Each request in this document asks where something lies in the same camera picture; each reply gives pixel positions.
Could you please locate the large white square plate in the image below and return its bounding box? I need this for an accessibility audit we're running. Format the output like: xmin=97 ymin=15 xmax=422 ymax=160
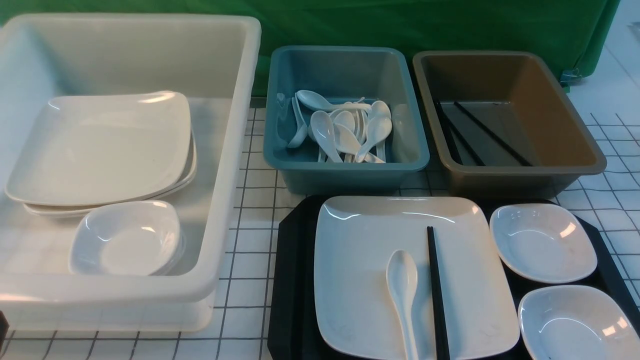
xmin=313 ymin=196 xmax=521 ymax=360

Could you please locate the white small bowl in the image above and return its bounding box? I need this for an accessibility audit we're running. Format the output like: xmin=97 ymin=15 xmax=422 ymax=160
xmin=518 ymin=285 xmax=640 ymax=360
xmin=489 ymin=203 xmax=598 ymax=284
xmin=68 ymin=200 xmax=186 ymax=276

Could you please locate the top white plate in bin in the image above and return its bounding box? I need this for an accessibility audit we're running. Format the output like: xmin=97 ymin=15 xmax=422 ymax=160
xmin=4 ymin=90 xmax=192 ymax=207

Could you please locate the white plate in bin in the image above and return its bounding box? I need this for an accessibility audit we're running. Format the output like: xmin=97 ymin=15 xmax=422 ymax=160
xmin=4 ymin=90 xmax=192 ymax=207
xmin=22 ymin=135 xmax=198 ymax=219

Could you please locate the lower white plate in bin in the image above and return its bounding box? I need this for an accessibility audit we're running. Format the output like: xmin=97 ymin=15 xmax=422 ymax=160
xmin=22 ymin=135 xmax=198 ymax=219

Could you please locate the white spoon left edge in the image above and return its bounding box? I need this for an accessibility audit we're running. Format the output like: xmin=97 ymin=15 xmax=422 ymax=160
xmin=287 ymin=95 xmax=308 ymax=149

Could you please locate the white spoon centre left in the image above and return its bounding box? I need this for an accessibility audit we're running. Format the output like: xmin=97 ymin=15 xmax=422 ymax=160
xmin=310 ymin=111 xmax=343 ymax=163

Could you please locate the white spoon right long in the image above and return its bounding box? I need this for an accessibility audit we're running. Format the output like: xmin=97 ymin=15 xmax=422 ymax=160
xmin=354 ymin=115 xmax=393 ymax=163

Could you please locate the white spoon top of pile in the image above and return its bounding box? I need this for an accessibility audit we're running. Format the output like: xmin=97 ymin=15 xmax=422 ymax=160
xmin=295 ymin=89 xmax=372 ymax=112

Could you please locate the teal plastic bin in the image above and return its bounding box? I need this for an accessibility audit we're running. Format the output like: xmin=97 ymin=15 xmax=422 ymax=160
xmin=263 ymin=45 xmax=430 ymax=196

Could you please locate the black serving tray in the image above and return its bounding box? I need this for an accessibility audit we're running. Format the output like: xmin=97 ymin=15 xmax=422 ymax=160
xmin=267 ymin=195 xmax=639 ymax=360

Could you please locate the black chopstick long diagonal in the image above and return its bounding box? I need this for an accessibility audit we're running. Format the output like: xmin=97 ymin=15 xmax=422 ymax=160
xmin=453 ymin=101 xmax=533 ymax=167

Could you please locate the white small bowl in bin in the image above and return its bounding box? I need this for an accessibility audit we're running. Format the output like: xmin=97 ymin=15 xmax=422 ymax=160
xmin=68 ymin=200 xmax=186 ymax=276

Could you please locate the brown plastic bin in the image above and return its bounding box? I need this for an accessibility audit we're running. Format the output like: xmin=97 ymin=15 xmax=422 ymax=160
xmin=413 ymin=50 xmax=607 ymax=199

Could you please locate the large white plastic bin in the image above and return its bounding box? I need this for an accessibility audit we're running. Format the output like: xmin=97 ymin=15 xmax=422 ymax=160
xmin=1 ymin=13 xmax=261 ymax=338

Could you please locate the metal binder clip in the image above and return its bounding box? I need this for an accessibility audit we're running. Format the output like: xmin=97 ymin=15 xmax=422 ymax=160
xmin=558 ymin=68 xmax=583 ymax=88

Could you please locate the green backdrop cloth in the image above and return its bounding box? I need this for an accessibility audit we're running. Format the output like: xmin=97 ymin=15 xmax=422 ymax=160
xmin=1 ymin=0 xmax=620 ymax=96

